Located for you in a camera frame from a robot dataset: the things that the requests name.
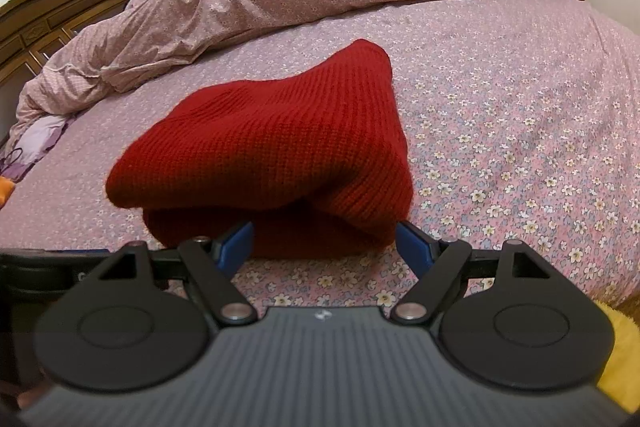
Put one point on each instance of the carved wooden headboard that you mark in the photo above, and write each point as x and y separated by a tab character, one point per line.
50	12

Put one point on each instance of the orange plush toy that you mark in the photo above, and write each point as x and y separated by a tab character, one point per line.
5	192

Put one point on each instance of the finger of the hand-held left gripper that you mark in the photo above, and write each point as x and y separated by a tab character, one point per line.
80	252

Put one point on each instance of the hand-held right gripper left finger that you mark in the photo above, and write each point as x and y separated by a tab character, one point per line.
235	249

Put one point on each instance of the pink floral bed sheet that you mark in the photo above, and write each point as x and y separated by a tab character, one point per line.
500	107

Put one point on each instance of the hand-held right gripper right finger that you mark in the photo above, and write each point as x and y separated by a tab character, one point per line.
415	249

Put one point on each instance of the red knit cardigan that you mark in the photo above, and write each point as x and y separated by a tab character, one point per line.
275	147

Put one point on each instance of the purple cloth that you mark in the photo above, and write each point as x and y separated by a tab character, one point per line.
35	134

